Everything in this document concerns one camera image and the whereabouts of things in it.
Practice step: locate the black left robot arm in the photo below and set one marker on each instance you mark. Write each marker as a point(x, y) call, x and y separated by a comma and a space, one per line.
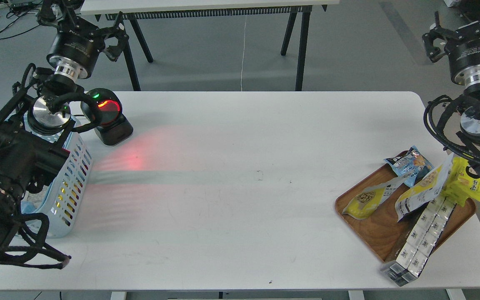
point(51, 102)

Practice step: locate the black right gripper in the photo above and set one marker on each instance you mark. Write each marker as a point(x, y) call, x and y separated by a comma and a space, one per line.
point(462, 45)

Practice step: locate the silver packet strip pack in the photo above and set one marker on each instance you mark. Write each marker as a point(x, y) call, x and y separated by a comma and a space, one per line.
point(412, 250)

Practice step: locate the white background table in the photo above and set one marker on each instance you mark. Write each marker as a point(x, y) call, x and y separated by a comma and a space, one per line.
point(135, 10)

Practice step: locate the black barcode scanner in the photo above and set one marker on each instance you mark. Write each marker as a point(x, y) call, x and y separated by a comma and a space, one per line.
point(114, 126)

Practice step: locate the brown wooden tray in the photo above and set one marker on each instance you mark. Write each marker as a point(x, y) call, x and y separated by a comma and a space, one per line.
point(381, 230)

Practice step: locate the light blue plastic basket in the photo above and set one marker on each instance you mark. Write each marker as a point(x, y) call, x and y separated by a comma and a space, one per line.
point(54, 166)

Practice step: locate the blue snack packet in basket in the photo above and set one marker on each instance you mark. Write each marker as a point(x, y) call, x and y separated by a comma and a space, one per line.
point(35, 203)

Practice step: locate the blue snack bag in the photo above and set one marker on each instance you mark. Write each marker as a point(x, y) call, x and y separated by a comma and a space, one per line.
point(411, 164)

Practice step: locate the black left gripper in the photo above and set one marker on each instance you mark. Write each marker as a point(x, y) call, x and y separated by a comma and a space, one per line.
point(76, 45)

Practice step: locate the yellow white nut snack pouch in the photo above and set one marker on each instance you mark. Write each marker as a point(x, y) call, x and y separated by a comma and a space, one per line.
point(366, 202)

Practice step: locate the yellow cartoon snack bag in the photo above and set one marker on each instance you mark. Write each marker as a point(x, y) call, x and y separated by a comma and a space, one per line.
point(462, 183)

